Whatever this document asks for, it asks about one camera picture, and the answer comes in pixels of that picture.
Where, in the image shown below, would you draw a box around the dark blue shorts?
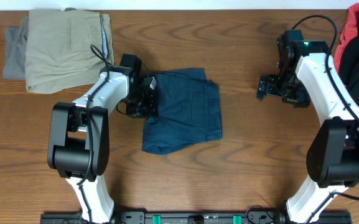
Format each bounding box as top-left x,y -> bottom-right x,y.
142,68 -> 223,155

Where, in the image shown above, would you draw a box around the folded grey garment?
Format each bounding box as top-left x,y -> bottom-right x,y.
2,16 -> 29,80

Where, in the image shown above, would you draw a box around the red garment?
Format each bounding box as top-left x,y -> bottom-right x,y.
333,3 -> 359,77

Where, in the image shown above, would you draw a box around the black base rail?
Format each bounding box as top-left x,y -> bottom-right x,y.
40,210 -> 352,224

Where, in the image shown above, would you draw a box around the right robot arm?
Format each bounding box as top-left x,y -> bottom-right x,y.
256,30 -> 359,223

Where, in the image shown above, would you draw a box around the right black cable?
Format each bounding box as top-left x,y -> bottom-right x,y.
291,14 -> 359,224

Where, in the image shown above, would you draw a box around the folded khaki shorts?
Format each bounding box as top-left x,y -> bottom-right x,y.
24,10 -> 114,94

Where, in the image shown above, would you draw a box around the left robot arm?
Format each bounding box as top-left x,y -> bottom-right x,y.
40,54 -> 158,223

